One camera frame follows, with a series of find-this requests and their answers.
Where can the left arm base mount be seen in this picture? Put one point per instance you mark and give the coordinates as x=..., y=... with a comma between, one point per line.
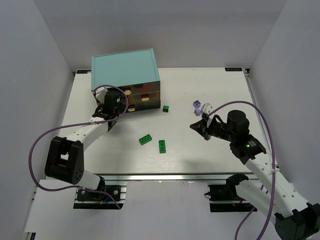
x=114, y=200

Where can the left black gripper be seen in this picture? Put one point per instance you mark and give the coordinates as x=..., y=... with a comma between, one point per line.
x=121, y=104

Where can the purple lego brick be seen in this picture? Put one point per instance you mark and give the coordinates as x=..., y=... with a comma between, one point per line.
x=196, y=104
x=197, y=111

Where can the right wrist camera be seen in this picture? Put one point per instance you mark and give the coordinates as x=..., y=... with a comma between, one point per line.
x=205, y=111

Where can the teal drawer cabinet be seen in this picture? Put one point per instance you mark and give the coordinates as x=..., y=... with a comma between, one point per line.
x=138, y=65

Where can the green long lego brick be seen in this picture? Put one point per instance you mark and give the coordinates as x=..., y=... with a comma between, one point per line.
x=145, y=139

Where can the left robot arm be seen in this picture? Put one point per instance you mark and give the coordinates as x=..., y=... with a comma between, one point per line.
x=65, y=159

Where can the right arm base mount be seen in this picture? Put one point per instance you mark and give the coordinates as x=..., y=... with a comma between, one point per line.
x=223, y=198

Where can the small green lego cube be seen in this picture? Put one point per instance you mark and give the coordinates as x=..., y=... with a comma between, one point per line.
x=165, y=108

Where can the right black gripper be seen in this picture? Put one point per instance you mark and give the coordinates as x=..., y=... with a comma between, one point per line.
x=206, y=128

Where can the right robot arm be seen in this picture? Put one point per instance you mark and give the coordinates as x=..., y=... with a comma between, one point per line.
x=293, y=217

